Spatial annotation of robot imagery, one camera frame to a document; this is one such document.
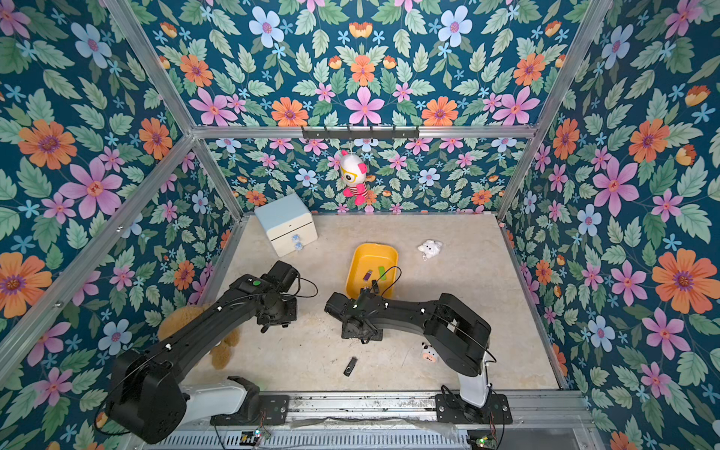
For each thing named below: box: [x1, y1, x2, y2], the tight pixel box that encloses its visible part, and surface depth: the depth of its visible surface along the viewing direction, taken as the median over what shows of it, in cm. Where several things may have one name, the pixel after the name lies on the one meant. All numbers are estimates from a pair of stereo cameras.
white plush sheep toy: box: [417, 240, 443, 262], surface depth 107 cm
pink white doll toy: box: [340, 149, 369, 207], surface depth 99 cm
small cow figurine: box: [420, 341, 439, 363], surface depth 83 cm
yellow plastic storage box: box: [345, 242, 399, 300], surface depth 104 cm
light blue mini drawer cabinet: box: [254, 193, 318, 258], surface depth 103 cm
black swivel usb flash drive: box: [343, 356, 359, 377], surface depth 82 cm
